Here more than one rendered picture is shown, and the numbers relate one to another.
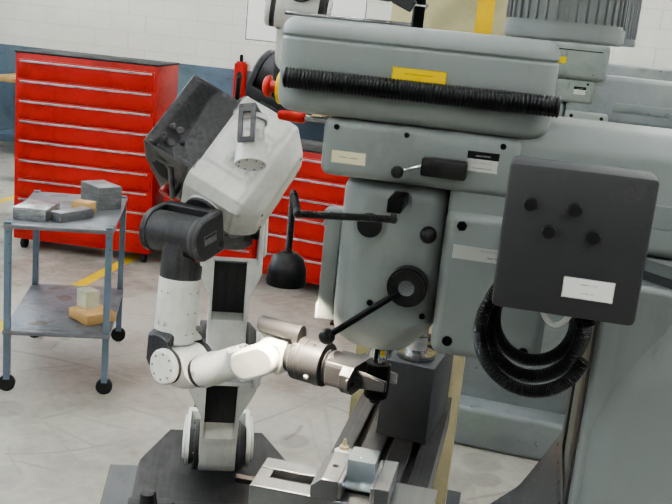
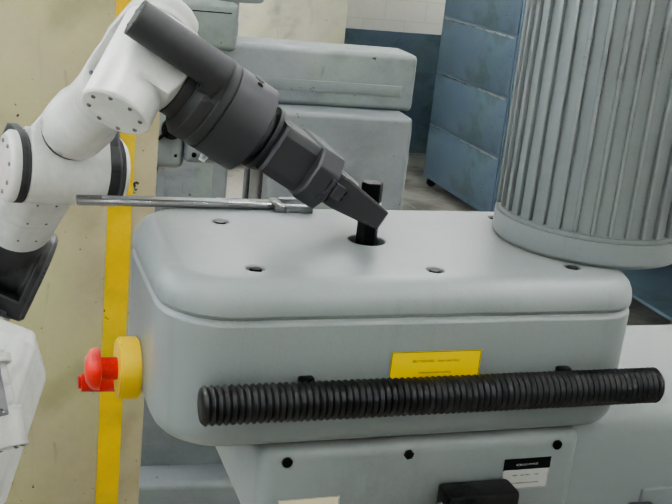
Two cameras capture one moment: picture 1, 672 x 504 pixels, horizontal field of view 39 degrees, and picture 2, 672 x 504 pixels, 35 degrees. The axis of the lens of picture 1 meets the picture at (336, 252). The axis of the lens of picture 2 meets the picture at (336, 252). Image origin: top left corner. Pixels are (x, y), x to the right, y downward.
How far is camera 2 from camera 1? 99 cm
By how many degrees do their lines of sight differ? 30
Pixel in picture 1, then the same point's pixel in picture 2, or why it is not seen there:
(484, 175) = (527, 491)
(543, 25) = (608, 247)
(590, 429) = not seen: outside the picture
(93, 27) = not seen: outside the picture
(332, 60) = (283, 356)
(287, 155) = (29, 389)
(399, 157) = (395, 490)
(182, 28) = not seen: outside the picture
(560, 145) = (629, 423)
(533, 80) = (609, 343)
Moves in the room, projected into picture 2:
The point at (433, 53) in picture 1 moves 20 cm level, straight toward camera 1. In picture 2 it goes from (460, 322) to (597, 419)
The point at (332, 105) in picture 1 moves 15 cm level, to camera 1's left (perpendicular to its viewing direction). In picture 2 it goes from (283, 432) to (120, 458)
